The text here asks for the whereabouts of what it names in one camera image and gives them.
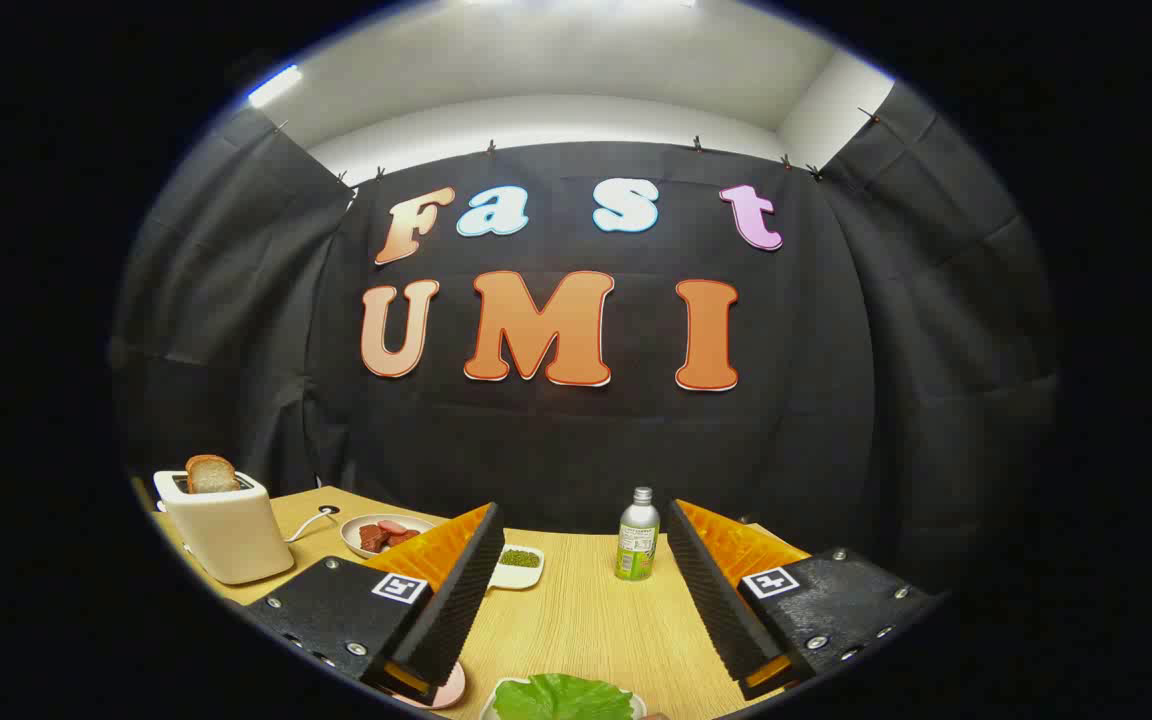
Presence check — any pink plate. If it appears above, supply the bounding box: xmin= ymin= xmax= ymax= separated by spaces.
xmin=391 ymin=660 xmax=467 ymax=711

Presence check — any black backdrop cloth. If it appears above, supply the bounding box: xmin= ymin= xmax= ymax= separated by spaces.
xmin=108 ymin=105 xmax=1062 ymax=601

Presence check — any green lettuce leaf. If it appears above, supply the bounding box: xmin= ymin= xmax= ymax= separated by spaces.
xmin=492 ymin=673 xmax=635 ymax=720

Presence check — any white divided dish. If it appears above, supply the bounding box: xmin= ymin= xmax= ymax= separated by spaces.
xmin=489 ymin=544 xmax=545 ymax=590

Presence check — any browned bread slice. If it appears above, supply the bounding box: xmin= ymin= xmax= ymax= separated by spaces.
xmin=185 ymin=455 xmax=242 ymax=495

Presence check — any white toaster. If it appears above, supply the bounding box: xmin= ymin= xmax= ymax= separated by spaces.
xmin=153 ymin=468 xmax=295 ymax=586

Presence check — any white toaster cable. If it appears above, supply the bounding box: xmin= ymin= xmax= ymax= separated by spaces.
xmin=284 ymin=505 xmax=339 ymax=543

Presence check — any ceiling light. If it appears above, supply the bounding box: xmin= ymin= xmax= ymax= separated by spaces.
xmin=246 ymin=65 xmax=303 ymax=109

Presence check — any round white plate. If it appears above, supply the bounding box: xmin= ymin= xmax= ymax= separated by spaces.
xmin=340 ymin=514 xmax=437 ymax=559

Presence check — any green label metal bottle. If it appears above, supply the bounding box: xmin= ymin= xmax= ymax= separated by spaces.
xmin=615 ymin=487 xmax=661 ymax=582

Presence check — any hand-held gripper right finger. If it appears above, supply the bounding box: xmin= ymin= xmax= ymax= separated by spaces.
xmin=666 ymin=498 xmax=942 ymax=701

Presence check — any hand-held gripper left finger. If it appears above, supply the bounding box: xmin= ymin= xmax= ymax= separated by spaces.
xmin=241 ymin=502 xmax=505 ymax=707

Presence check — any rounded square white plate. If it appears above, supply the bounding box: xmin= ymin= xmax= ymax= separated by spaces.
xmin=479 ymin=676 xmax=649 ymax=720

